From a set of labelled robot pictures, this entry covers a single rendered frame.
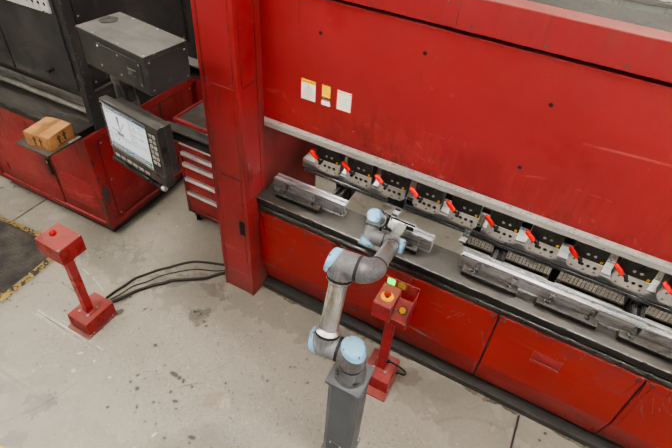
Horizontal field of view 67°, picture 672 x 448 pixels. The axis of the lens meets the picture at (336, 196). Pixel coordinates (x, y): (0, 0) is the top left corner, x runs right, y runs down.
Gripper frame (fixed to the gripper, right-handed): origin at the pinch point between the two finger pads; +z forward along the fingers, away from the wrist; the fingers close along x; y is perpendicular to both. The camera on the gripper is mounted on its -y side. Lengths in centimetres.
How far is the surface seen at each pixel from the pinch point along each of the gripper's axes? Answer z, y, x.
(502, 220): -17, 25, -56
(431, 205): -11.8, 20.2, -20.6
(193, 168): 43, -9, 161
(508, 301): 9, -9, -73
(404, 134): -39, 44, 1
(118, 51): -101, 21, 121
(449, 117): -51, 55, -19
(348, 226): 12.8, -5.5, 23.8
